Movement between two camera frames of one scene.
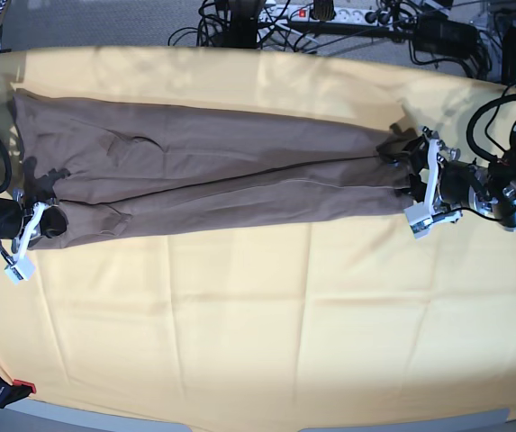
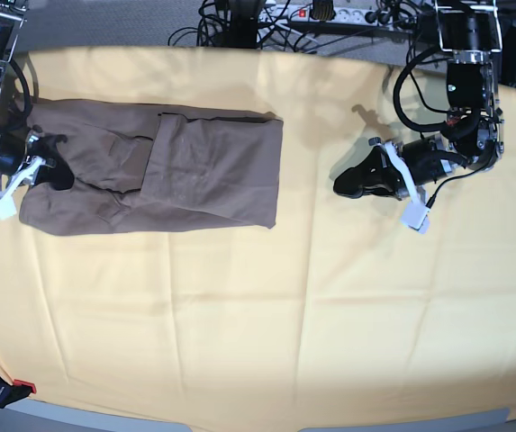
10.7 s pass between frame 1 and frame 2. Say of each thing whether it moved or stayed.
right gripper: moved
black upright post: stayed
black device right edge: stayed
